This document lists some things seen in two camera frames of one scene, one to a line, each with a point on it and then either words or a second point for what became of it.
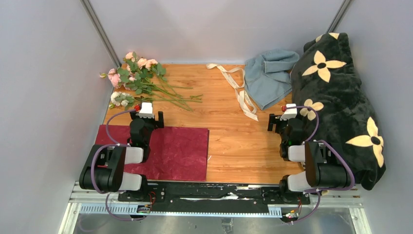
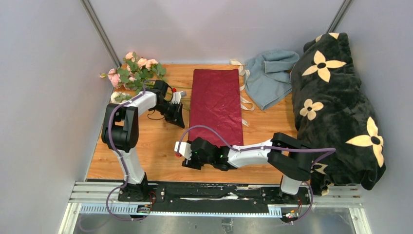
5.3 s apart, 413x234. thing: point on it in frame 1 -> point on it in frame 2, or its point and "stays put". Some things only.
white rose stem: x=193 y=100 -> x=118 y=97
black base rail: x=211 y=197 stays put
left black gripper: x=157 y=124 -> x=177 y=118
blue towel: x=268 y=76 stays put
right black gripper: x=274 y=119 -> x=192 y=164
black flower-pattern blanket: x=332 y=102 stays put
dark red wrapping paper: x=176 y=154 -> x=215 y=102
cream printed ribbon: x=225 y=71 -> x=245 y=123
